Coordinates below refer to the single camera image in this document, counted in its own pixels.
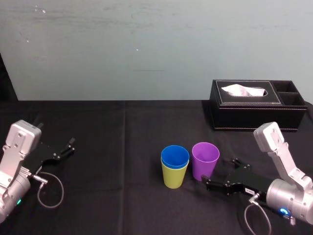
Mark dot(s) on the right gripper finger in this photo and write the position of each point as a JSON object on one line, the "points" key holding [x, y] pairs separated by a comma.
{"points": [[215, 184], [240, 166]]}

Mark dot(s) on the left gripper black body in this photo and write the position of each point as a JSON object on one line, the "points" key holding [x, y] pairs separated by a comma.
{"points": [[41, 153]]}

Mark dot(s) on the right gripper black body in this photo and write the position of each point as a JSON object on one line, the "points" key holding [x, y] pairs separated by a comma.
{"points": [[244, 183]]}

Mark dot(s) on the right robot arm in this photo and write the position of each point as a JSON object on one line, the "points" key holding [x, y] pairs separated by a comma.
{"points": [[288, 195]]}

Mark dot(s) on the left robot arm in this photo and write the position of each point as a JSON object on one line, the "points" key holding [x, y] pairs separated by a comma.
{"points": [[14, 149]]}

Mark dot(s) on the purple plastic cup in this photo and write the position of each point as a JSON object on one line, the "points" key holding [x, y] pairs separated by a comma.
{"points": [[203, 169]]}

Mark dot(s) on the yellow-green plastic cup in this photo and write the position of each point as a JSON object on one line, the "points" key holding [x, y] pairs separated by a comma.
{"points": [[173, 178]]}

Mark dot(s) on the blue plastic cup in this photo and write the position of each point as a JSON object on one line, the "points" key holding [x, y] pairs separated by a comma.
{"points": [[174, 156]]}

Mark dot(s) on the black leather tissue box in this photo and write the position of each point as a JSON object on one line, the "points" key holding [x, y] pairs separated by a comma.
{"points": [[244, 115]]}

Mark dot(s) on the dark panel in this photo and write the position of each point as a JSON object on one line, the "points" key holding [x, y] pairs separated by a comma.
{"points": [[6, 85]]}

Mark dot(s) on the black table cloth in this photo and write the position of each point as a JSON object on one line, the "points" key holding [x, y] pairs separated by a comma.
{"points": [[122, 151]]}

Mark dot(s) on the white tissue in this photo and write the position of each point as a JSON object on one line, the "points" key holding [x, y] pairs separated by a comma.
{"points": [[240, 90]]}

